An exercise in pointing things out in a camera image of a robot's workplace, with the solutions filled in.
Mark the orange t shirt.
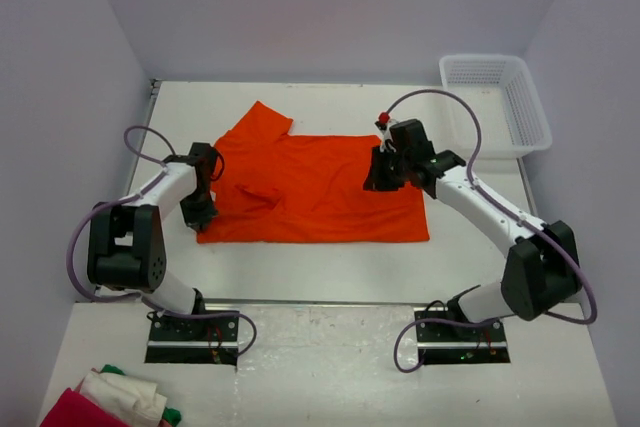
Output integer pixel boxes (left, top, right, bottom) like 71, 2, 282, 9
196, 102, 430, 244

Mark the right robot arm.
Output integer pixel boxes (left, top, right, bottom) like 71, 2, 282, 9
363, 113, 582, 340

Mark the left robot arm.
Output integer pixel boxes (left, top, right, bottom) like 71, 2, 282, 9
87, 142, 225, 340

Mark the white plastic basket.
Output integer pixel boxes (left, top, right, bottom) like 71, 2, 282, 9
439, 54, 552, 159

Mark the white folded shirt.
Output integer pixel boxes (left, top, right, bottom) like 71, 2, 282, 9
79, 371, 167, 426

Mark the green folded shirt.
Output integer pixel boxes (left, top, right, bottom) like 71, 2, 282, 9
99, 364, 182, 426

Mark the pink folded shirt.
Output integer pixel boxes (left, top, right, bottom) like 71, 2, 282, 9
40, 388, 126, 427

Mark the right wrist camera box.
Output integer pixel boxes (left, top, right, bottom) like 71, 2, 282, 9
375, 112, 398, 153

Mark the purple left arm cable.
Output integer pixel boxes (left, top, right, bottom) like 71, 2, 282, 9
66, 125, 259, 359

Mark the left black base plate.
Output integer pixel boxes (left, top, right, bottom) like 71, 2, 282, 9
145, 311, 239, 367

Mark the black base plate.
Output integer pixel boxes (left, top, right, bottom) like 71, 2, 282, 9
145, 311, 239, 367
414, 305, 511, 366

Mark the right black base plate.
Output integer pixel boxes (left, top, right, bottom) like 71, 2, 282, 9
414, 305, 511, 366

